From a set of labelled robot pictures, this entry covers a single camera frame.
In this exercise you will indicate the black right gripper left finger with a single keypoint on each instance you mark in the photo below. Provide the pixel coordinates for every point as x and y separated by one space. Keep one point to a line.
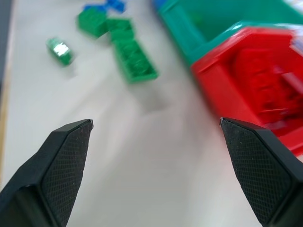
47 179

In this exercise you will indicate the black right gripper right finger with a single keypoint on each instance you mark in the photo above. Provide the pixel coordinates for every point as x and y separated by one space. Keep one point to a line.
262 175

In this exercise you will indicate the red building brick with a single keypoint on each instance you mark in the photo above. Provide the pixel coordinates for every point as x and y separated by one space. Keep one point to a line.
265 78

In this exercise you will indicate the red plastic bin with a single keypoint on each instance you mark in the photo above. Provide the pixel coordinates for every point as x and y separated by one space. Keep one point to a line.
213 78

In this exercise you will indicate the small green lego piece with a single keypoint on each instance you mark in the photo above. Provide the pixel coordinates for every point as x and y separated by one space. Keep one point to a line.
59 50

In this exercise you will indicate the long green building brick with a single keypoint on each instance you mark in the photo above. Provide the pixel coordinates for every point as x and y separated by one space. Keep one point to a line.
132 59

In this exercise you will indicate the square green building brick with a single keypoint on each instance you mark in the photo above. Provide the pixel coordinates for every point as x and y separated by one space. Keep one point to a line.
91 22

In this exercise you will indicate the green plastic bin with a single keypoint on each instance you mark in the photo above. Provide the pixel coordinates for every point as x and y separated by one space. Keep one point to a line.
187 26

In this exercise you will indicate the small green building brick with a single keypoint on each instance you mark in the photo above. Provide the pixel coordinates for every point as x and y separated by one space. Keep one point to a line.
118 24

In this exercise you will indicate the blue building brick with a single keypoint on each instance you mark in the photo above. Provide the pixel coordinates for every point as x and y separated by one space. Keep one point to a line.
111 5

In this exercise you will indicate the blue plastic bin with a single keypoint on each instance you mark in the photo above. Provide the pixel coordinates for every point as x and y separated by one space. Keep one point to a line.
158 3

